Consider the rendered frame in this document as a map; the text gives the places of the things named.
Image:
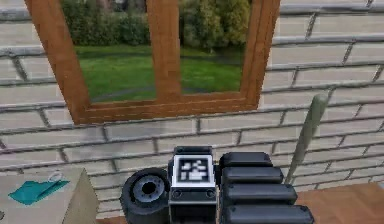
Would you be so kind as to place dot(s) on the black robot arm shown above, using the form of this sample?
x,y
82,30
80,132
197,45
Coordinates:
x,y
253,190

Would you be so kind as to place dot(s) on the beige table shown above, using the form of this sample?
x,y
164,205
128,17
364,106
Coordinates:
x,y
50,203

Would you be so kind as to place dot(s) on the brown wooden window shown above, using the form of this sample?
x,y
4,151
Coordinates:
x,y
165,66

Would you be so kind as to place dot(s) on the grey-green pole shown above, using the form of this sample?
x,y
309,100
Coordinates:
x,y
308,130

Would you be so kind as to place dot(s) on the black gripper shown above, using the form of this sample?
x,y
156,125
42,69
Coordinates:
x,y
146,195

